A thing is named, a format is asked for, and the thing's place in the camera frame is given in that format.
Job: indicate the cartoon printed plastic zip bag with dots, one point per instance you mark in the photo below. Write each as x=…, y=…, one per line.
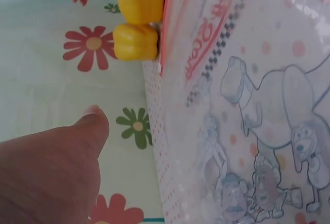
x=245, y=100

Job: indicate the person's left thumb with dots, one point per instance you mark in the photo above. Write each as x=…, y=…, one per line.
x=91, y=131

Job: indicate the small yellow toy bell pepper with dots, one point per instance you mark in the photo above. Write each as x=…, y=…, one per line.
x=135, y=42

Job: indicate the person's left hand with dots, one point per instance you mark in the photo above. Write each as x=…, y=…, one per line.
x=46, y=172

